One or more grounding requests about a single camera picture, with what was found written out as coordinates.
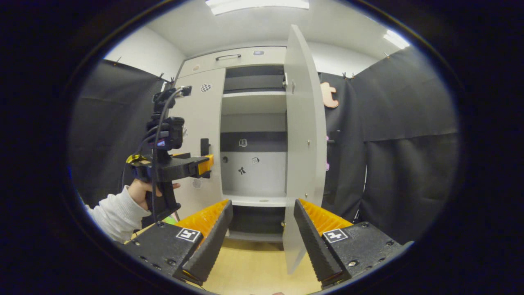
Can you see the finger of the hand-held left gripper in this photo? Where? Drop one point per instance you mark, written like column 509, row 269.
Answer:
column 206, row 165

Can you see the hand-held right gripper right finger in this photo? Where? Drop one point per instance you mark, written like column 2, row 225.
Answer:
column 315, row 243

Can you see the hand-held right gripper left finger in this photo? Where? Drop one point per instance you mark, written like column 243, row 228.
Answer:
column 211, row 246

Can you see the grey cabinet door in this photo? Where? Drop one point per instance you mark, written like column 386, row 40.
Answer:
column 204, row 119
column 305, row 123

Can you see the grey double-door shoe cabinet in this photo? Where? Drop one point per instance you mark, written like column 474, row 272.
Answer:
column 254, row 176

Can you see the grey cabinet drawer front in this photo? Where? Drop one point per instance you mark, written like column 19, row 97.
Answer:
column 266, row 57

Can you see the pink and green plush toy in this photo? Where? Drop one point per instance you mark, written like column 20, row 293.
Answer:
column 168, row 221

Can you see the black backdrop cloth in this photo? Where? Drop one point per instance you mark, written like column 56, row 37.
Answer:
column 409, row 184

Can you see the long ceiling light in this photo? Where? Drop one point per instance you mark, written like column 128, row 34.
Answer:
column 258, row 5

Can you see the short ceiling light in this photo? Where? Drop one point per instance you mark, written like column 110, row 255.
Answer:
column 396, row 39

